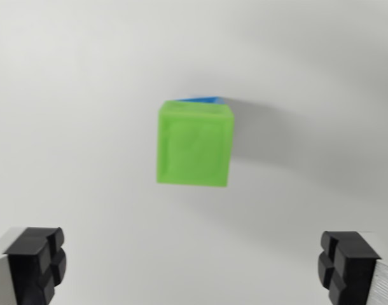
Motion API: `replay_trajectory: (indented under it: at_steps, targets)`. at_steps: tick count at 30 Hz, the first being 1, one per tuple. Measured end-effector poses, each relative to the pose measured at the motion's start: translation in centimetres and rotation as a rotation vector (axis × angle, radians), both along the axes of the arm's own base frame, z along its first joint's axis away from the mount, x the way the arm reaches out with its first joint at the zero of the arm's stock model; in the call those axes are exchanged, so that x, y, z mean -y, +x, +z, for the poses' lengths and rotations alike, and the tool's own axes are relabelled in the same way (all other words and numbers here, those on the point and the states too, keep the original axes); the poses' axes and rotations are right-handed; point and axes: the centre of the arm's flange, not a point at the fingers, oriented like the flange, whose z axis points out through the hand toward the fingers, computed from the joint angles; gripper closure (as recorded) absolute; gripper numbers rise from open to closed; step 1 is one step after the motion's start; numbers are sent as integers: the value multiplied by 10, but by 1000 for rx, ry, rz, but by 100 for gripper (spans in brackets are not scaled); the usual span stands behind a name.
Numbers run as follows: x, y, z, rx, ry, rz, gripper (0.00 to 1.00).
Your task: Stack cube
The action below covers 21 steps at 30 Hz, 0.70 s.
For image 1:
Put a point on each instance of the green cube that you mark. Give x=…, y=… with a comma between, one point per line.
x=194, y=146

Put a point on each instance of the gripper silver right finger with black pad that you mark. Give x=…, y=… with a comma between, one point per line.
x=356, y=270

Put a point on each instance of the blue cube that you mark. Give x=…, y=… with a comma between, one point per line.
x=202, y=99

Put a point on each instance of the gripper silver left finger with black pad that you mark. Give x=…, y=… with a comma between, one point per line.
x=28, y=270

